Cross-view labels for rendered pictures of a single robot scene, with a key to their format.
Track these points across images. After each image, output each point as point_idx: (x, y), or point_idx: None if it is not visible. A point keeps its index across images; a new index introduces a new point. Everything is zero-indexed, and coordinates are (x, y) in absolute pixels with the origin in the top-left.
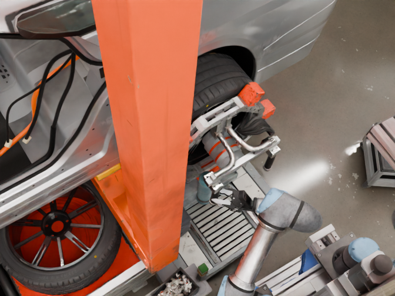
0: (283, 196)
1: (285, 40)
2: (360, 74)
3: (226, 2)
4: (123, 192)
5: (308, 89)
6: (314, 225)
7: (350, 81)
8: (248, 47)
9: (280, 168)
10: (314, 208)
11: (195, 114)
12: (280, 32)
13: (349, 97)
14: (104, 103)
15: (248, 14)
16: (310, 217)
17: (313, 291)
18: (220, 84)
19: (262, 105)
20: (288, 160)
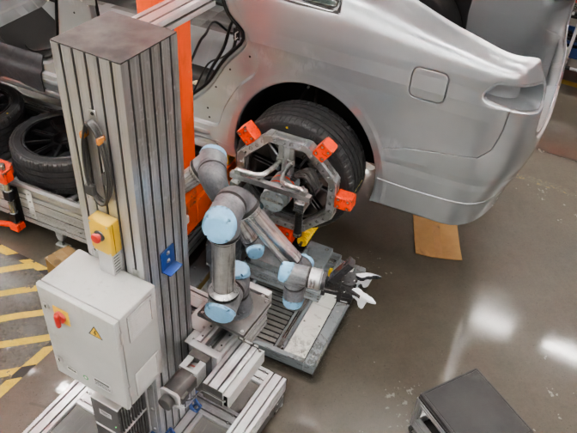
0: (217, 150)
1: (410, 161)
2: (560, 376)
3: (336, 39)
4: None
5: (485, 333)
6: (208, 179)
7: (538, 369)
8: (362, 125)
9: (366, 344)
10: (224, 175)
11: (275, 127)
12: (401, 139)
13: (517, 375)
14: (227, 64)
15: (360, 75)
16: (209, 168)
17: (196, 306)
18: (310, 122)
19: (336, 180)
20: (381, 347)
